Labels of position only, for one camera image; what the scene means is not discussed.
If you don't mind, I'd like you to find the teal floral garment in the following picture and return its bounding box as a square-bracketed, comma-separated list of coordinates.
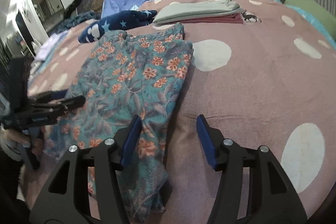
[45, 23, 193, 223]

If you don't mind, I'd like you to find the left hand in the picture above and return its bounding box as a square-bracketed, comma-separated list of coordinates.
[1, 129, 44, 161]

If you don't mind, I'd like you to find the folded lavender cloth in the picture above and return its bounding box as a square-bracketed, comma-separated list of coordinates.
[34, 30, 68, 61]

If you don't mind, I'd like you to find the navy star fleece garment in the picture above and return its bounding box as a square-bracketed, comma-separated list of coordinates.
[78, 10, 157, 44]

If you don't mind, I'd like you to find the dark teal fleece blanket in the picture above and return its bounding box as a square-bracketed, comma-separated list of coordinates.
[48, 11, 101, 36]

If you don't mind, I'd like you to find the pink spotted bedspread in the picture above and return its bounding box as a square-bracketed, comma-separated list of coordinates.
[21, 0, 335, 223]

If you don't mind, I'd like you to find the dark floral pillow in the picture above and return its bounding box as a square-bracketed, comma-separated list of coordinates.
[63, 0, 104, 19]

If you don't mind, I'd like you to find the folded maroon garment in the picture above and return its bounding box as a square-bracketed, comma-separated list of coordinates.
[171, 14, 243, 24]

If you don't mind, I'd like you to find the green pillow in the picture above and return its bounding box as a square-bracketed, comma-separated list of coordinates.
[279, 0, 335, 44]

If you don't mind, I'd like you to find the folded grey garment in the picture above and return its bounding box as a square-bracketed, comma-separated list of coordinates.
[153, 0, 243, 24]

